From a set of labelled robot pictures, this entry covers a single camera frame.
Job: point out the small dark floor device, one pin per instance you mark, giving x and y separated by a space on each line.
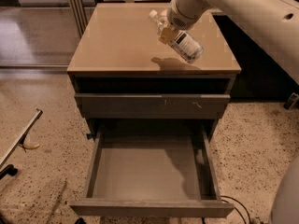
292 101

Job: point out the clear plastic bottle white cap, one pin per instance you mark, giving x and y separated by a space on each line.
183 44

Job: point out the metal bar on left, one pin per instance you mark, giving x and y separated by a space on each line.
20 136

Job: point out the grey drawer cabinet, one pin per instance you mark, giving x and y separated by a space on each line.
120 53

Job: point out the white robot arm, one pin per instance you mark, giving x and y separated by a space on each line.
272 24

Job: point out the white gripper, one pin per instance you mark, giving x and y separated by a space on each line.
177 17

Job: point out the banana on floor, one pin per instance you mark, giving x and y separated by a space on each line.
29 146

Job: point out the black chair caster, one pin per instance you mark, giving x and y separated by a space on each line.
9 170

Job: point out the metal window frame rail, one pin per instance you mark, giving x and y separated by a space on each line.
79 15

